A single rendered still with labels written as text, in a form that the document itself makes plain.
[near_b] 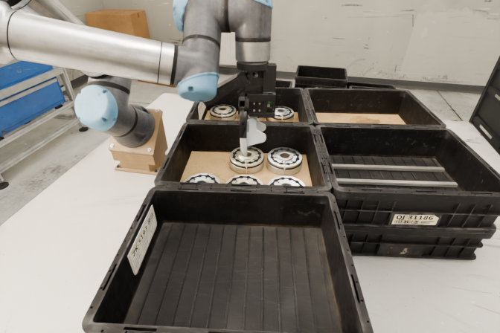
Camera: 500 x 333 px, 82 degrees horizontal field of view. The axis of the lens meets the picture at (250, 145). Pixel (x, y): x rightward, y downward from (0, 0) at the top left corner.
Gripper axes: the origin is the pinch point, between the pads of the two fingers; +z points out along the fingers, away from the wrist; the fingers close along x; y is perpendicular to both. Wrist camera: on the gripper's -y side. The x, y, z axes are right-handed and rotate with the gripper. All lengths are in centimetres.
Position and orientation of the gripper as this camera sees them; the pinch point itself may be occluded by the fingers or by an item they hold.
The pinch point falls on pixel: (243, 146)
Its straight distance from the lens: 70.0
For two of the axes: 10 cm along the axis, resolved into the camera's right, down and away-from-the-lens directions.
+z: -0.1, 9.1, 4.1
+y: 10.0, 0.2, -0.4
